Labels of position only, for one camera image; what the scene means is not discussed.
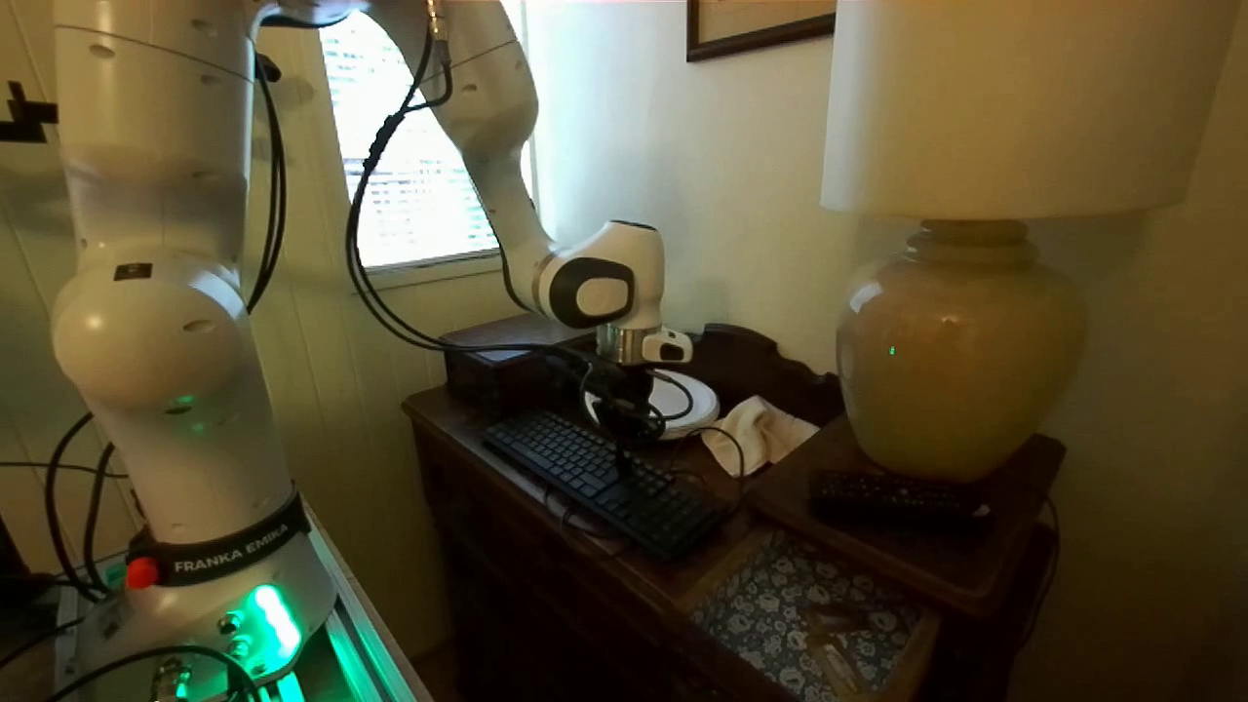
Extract black box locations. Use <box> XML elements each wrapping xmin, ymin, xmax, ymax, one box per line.
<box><xmin>436</xmin><ymin>312</ymin><xmax>603</xmax><ymax>422</ymax></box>

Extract black base cables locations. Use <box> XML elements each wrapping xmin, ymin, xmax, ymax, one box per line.
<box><xmin>0</xmin><ymin>411</ymin><xmax>137</xmax><ymax>609</ymax></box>

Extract black keyboard cable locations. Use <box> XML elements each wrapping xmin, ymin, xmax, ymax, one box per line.
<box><xmin>643</xmin><ymin>375</ymin><xmax>756</xmax><ymax>482</ymax></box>

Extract cream ceramic lamp base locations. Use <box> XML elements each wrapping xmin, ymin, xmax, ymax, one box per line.
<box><xmin>832</xmin><ymin>213</ymin><xmax>1090</xmax><ymax>487</ymax></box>

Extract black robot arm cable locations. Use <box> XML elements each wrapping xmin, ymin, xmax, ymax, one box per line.
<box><xmin>339</xmin><ymin>18</ymin><xmax>461</xmax><ymax>356</ymax></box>

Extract black bracket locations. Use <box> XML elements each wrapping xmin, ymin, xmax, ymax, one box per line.
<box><xmin>0</xmin><ymin>79</ymin><xmax>61</xmax><ymax>149</ymax></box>

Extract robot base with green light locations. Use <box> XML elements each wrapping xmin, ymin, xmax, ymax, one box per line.
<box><xmin>49</xmin><ymin>513</ymin><xmax>436</xmax><ymax>702</ymax></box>

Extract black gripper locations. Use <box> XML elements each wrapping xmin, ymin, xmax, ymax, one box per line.
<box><xmin>590</xmin><ymin>356</ymin><xmax>669</xmax><ymax>478</ymax></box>

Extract dark wooden dresser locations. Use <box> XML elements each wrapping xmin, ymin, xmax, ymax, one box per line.
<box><xmin>399</xmin><ymin>318</ymin><xmax>1063</xmax><ymax>702</ymax></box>

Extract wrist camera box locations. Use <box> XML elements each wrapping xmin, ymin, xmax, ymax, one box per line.
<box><xmin>611</xmin><ymin>318</ymin><xmax>700</xmax><ymax>369</ymax></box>

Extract small brown trinket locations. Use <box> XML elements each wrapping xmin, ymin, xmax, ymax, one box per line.
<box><xmin>798</xmin><ymin>619</ymin><xmax>865</xmax><ymax>685</ymax></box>

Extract blue floral patterned tray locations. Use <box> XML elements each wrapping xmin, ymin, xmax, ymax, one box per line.
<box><xmin>677</xmin><ymin>524</ymin><xmax>945</xmax><ymax>702</ymax></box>

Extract dark framed picture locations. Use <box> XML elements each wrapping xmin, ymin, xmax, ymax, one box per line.
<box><xmin>683</xmin><ymin>0</ymin><xmax>839</xmax><ymax>65</ymax></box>

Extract white crumpled tissue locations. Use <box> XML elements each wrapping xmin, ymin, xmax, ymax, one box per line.
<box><xmin>696</xmin><ymin>390</ymin><xmax>822</xmax><ymax>478</ymax></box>

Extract bright window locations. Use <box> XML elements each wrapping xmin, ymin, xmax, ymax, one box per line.
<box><xmin>315</xmin><ymin>0</ymin><xmax>536</xmax><ymax>275</ymax></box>

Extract black remote control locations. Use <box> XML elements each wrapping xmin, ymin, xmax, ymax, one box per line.
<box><xmin>804</xmin><ymin>463</ymin><xmax>999</xmax><ymax>529</ymax></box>

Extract white lamp shade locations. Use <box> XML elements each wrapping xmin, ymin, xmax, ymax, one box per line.
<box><xmin>817</xmin><ymin>0</ymin><xmax>1242</xmax><ymax>222</ymax></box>

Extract black computer keyboard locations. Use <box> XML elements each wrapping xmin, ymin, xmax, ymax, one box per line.
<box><xmin>478</xmin><ymin>411</ymin><xmax>734</xmax><ymax>565</ymax></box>

